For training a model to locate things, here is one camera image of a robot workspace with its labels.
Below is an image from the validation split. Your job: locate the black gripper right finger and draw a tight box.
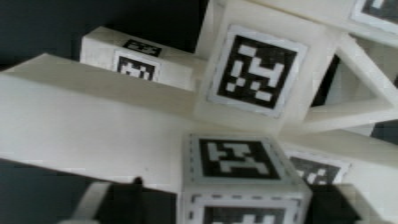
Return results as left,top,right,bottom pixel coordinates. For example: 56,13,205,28
303,184,380,224

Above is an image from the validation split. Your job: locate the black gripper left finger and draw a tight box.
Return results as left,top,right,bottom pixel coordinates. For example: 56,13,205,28
58,176,179,224

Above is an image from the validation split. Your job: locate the white chair nut peg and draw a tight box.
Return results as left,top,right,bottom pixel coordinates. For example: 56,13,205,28
79,27,200,91

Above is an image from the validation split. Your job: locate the white chair back frame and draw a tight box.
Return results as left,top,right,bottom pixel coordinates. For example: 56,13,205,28
0,0,398,224

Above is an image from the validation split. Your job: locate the white chair leg with tag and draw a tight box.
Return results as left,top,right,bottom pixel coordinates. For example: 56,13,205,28
177,133,312,224

